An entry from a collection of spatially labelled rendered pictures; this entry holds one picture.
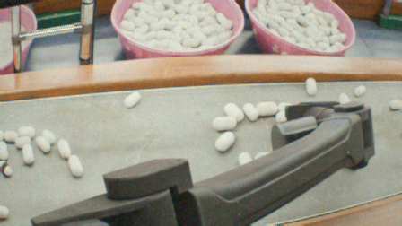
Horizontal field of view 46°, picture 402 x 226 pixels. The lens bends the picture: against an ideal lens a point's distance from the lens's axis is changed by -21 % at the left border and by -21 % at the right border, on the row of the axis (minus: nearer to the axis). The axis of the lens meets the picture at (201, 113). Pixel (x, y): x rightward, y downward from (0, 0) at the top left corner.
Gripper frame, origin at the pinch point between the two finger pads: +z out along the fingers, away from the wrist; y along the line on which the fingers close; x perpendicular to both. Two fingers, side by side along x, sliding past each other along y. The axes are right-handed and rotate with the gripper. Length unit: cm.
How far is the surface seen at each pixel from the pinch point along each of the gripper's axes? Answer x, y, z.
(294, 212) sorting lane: 13.0, 4.5, -11.7
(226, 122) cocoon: -0.4, 12.0, 0.4
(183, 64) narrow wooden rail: -9.7, 16.5, 9.9
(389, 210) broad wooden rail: 15.3, -12.9, -17.8
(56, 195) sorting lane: 8.7, 41.0, -7.3
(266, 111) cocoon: -1.5, 4.6, 2.3
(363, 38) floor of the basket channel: -17, -36, 32
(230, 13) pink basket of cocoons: -20.3, 3.5, 25.0
